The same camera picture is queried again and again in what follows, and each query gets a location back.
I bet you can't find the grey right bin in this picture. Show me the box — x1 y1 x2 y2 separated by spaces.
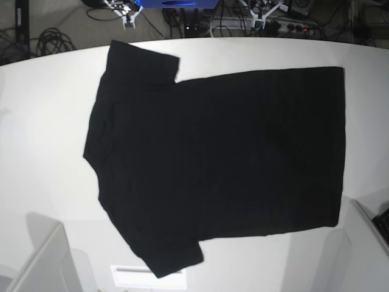
312 200 388 291

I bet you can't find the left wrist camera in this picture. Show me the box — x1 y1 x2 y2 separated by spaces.
252 18 266 29

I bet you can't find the white slotted tray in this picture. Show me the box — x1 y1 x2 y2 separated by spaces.
111 265 187 290

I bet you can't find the black keyboard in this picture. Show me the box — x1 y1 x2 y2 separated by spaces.
373 209 389 244

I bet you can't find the white power strip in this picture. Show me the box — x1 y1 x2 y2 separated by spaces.
211 16 318 33

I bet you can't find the black T-shirt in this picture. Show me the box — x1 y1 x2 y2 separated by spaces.
84 41 346 278

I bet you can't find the grey left bin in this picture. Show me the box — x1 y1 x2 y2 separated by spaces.
1 212 99 291

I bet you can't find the grey bin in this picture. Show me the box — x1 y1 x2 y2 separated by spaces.
312 200 388 291
1 212 99 291

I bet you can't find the coiled black cable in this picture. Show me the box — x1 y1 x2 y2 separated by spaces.
36 27 77 57

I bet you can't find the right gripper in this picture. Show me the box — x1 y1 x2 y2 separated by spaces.
103 0 142 15

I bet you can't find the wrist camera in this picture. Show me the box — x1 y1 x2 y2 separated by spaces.
122 16 136 29
252 18 266 29

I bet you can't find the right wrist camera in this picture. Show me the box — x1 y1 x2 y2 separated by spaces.
122 16 136 29

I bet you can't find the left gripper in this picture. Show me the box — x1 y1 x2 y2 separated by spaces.
250 0 287 18

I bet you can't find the blue box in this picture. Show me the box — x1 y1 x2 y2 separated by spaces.
140 0 219 9

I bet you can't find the black upright post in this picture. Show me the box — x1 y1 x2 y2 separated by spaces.
15 0 30 43

